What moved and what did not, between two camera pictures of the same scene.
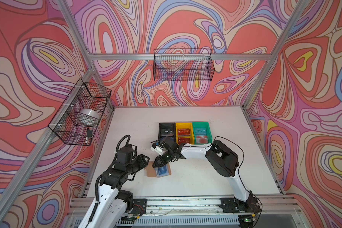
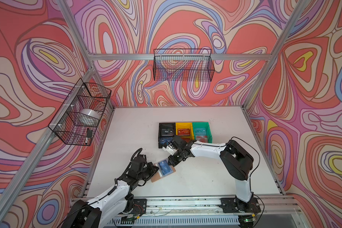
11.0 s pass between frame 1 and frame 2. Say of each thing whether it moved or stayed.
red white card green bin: stayed
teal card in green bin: stayed
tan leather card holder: moved
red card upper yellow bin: stayed
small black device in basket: stayed
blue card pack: moved
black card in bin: stayed
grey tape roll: stayed
